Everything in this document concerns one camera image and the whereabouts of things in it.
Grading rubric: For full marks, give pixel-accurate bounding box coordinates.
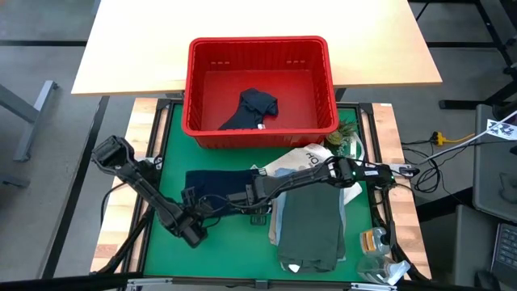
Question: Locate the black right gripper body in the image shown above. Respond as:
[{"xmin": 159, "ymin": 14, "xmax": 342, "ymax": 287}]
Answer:
[{"xmin": 226, "ymin": 181, "xmax": 276, "ymax": 214}]

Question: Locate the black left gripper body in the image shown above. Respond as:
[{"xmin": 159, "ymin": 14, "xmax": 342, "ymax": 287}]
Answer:
[{"xmin": 189, "ymin": 196, "xmax": 222, "ymax": 227}]

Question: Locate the navy garment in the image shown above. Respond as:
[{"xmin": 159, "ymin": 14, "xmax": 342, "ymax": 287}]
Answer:
[{"xmin": 184, "ymin": 168, "xmax": 275, "ymax": 218}]

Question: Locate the dark green garment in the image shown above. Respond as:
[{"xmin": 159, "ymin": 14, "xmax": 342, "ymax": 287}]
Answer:
[{"xmin": 276, "ymin": 183, "xmax": 347, "ymax": 273}]

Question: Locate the red plastic laundry bin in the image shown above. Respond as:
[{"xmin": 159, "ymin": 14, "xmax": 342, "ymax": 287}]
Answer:
[{"xmin": 181, "ymin": 35, "xmax": 340, "ymax": 150}]

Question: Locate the white printed tote bag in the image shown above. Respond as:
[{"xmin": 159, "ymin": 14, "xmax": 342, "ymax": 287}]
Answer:
[{"xmin": 250, "ymin": 141, "xmax": 364, "ymax": 205}]

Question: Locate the artificial succulent plant pot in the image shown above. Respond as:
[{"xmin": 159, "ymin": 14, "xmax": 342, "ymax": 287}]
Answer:
[{"xmin": 326, "ymin": 118, "xmax": 359, "ymax": 158}]

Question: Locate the black desk foot bar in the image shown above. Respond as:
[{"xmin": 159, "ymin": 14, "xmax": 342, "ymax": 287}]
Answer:
[
  {"xmin": 42, "ymin": 95, "xmax": 111, "ymax": 280},
  {"xmin": 439, "ymin": 80, "xmax": 517, "ymax": 110}
]

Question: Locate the clear bottle orange label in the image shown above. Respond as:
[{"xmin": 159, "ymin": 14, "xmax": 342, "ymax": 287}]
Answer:
[{"xmin": 359, "ymin": 226, "xmax": 395, "ymax": 259}]

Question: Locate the clear spray bottle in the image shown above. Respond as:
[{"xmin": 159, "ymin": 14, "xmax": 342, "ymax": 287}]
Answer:
[{"xmin": 357, "ymin": 256, "xmax": 412, "ymax": 287}]

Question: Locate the light wooden desk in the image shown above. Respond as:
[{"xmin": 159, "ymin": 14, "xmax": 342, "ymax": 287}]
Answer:
[{"xmin": 71, "ymin": 0, "xmax": 443, "ymax": 97}]

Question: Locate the grey metal table leg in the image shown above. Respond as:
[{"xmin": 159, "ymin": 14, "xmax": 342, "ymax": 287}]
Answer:
[{"xmin": 0, "ymin": 79, "xmax": 60, "ymax": 162}]

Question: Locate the grey cabinet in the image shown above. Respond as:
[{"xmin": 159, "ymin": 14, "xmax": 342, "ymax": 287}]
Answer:
[{"xmin": 472, "ymin": 103, "xmax": 517, "ymax": 224}]

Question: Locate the dark keypad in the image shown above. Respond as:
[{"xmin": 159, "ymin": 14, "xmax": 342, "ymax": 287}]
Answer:
[{"xmin": 490, "ymin": 222, "xmax": 517, "ymax": 288}]

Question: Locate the white printed tag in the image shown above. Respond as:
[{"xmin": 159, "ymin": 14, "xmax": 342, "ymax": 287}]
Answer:
[{"xmin": 485, "ymin": 118, "xmax": 517, "ymax": 141}]

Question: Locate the black aluminium table frame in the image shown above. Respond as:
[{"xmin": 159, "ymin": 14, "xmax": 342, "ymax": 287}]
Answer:
[{"xmin": 96, "ymin": 96, "xmax": 431, "ymax": 291}]

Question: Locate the black floor cable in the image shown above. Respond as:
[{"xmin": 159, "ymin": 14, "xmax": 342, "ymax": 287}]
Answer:
[{"xmin": 99, "ymin": 175, "xmax": 141, "ymax": 227}]

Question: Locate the silver frame rail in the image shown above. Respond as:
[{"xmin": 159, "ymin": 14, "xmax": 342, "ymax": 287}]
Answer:
[{"xmin": 126, "ymin": 277, "xmax": 174, "ymax": 290}]

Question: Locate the black cable bundle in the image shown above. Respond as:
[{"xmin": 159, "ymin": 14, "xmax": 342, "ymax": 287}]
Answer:
[{"xmin": 410, "ymin": 139, "xmax": 448, "ymax": 194}]

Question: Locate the yellow plug and cable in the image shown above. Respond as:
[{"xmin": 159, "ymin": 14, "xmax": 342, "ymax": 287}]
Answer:
[{"xmin": 434, "ymin": 131, "xmax": 478, "ymax": 147}]

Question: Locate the white cable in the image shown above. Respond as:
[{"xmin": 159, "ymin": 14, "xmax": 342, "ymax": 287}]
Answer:
[{"xmin": 419, "ymin": 109, "xmax": 517, "ymax": 165}]

